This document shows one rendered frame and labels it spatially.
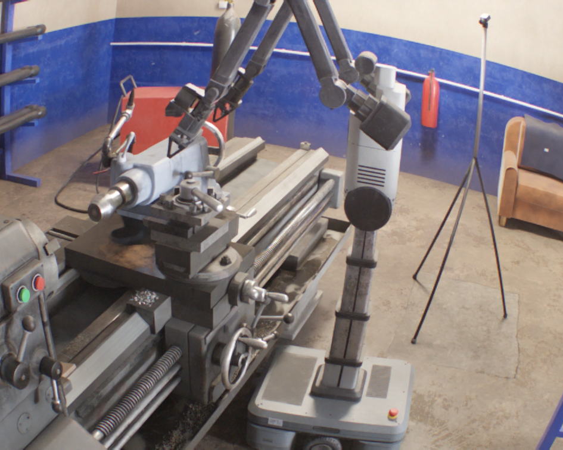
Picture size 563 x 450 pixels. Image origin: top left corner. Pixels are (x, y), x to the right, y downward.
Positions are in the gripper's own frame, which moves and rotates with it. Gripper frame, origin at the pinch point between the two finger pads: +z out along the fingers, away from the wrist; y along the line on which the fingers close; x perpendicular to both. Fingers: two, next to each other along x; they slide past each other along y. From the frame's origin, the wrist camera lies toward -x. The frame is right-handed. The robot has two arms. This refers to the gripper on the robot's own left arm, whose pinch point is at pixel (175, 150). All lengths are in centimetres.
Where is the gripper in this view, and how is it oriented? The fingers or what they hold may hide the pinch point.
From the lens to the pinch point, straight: 199.7
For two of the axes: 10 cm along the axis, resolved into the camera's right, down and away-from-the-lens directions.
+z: -5.4, 7.0, 4.6
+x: 8.1, 5.9, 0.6
